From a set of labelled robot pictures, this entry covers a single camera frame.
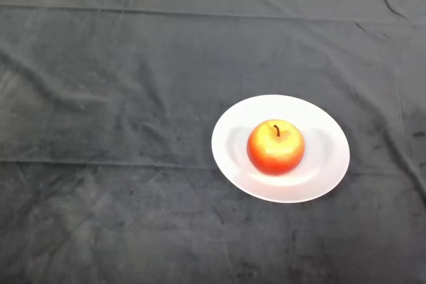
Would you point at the red yellow apple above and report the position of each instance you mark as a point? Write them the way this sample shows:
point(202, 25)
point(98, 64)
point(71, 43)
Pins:
point(275, 147)

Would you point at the white round plate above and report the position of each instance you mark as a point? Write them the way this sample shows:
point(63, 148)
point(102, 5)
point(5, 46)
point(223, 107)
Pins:
point(329, 164)

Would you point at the black cloth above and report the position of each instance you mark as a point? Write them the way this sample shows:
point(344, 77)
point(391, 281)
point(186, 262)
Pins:
point(100, 197)

